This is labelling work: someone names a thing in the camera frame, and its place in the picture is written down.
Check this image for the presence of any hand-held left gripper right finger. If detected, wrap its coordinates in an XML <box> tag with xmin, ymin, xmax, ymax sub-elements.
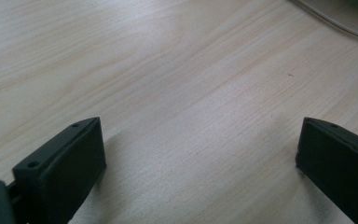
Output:
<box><xmin>296</xmin><ymin>117</ymin><xmax>358</xmax><ymax>224</ymax></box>

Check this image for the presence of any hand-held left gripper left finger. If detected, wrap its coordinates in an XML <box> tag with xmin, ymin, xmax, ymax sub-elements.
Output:
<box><xmin>12</xmin><ymin>117</ymin><xmax>107</xmax><ymax>224</ymax></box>

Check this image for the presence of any white plastic storage box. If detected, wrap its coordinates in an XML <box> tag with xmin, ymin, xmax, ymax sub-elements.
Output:
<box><xmin>288</xmin><ymin>0</ymin><xmax>358</xmax><ymax>41</ymax></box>

